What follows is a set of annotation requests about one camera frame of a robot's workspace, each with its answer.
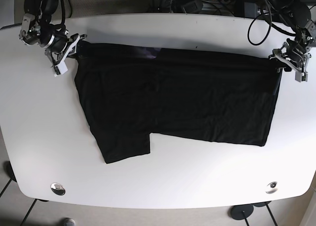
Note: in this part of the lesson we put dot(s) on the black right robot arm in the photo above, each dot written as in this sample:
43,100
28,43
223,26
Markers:
51,11

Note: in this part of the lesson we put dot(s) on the black T-shirt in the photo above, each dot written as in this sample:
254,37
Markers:
129,92

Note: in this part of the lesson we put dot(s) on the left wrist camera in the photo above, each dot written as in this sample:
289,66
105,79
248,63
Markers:
301,76

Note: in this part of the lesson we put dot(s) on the black power adapter box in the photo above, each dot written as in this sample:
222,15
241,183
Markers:
250,10

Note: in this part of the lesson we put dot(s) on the left grey shoe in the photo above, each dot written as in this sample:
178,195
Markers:
68,222

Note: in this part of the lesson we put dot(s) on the left silver table grommet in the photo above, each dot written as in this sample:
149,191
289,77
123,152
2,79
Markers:
57,189

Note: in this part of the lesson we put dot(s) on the black round stand base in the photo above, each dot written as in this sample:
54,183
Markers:
241,212

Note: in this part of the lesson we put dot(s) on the right silver table grommet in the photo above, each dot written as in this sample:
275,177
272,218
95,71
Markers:
271,187

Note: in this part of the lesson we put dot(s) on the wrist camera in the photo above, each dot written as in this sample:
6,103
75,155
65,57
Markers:
301,76
60,69

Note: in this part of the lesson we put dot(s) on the silver table grommet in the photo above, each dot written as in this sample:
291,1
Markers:
57,189
271,187

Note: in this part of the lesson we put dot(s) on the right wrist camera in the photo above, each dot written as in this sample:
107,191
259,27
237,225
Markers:
60,69

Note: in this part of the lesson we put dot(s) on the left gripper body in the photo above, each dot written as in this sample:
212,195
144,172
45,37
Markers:
295,53

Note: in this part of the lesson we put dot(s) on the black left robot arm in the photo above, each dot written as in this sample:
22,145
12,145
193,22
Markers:
292,18

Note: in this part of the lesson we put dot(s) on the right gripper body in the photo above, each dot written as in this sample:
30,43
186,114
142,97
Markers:
57,45

